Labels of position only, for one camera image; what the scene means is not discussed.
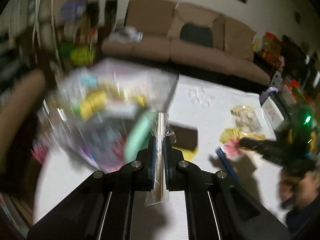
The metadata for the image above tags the white tissue box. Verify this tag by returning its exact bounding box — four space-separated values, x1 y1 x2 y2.
262 97 285 132

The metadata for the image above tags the brown sofa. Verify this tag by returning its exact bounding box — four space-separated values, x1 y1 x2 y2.
101 0 270 86

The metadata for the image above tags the dark brown sponge block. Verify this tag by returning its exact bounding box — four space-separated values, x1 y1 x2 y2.
171 125 198 151

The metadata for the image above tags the small yellow sachet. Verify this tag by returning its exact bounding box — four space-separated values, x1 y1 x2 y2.
219 127 266 144

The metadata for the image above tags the yellow green bag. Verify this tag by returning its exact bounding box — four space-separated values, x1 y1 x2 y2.
60 42 96 66

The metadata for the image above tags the dark cushion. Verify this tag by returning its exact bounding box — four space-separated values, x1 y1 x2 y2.
180 22 213 48

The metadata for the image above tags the white plastic six-ring holder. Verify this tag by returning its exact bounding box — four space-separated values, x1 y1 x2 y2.
188 88 213 107

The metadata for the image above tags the purple tape dispenser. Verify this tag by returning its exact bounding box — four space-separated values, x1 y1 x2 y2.
259 87 279 105

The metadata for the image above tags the clear bag yellow label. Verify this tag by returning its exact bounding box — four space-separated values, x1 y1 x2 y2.
231 105 261 133

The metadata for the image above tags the person's right hand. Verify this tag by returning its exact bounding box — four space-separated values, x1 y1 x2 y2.
278 169 319 209

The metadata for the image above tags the clear plastic packet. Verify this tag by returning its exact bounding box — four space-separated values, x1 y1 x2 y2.
144 112 176 206

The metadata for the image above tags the large black storage box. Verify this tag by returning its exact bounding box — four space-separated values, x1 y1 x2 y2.
34 59 178 173

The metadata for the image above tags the white blue glove box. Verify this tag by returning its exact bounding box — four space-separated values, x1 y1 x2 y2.
215 147 239 182

